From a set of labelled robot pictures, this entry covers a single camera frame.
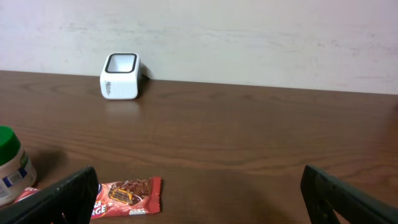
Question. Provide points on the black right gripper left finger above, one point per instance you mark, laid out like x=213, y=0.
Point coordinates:
x=70, y=200

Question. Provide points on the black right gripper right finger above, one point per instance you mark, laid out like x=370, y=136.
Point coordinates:
x=325, y=196

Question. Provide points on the red chocolate bar wrapper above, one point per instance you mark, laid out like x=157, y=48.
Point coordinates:
x=122, y=198

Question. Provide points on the green lid jar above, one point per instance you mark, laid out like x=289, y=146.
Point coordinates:
x=17, y=171

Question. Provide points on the white barcode scanner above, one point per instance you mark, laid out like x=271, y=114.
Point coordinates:
x=120, y=76

